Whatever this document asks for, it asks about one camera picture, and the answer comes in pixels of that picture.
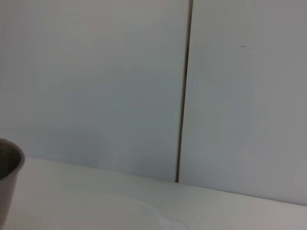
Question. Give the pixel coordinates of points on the clear plastic measuring cup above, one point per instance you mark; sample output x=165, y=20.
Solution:
x=144, y=215

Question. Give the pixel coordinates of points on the stainless steel mixing bowl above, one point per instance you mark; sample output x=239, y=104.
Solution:
x=12, y=167

